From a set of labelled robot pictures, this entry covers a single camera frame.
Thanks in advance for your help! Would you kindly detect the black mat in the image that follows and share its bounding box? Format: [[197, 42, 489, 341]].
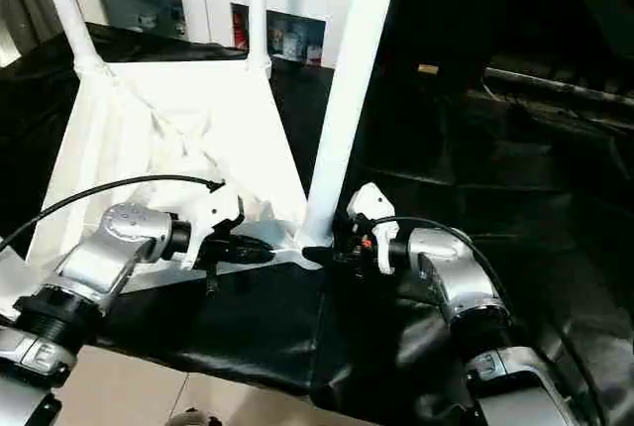
[[0, 24, 634, 422]]

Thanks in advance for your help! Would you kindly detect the dark metal rod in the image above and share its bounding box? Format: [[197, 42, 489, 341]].
[[417, 62, 634, 104]]

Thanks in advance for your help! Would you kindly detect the white plastic table top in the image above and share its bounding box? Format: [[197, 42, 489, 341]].
[[0, 56, 329, 321]]

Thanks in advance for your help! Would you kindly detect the dark left robot foot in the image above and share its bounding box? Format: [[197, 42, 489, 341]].
[[169, 407, 223, 426]]

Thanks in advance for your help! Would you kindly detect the white plastic table leg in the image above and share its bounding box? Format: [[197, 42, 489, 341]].
[[0, 235, 32, 323], [34, 0, 111, 76], [245, 0, 273, 76], [295, 0, 406, 250]]

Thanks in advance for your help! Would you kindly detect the grey curtain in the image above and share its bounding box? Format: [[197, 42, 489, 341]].
[[0, 0, 66, 66]]

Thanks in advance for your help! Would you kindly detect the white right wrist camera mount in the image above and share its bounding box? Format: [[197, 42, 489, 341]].
[[345, 181, 401, 277]]

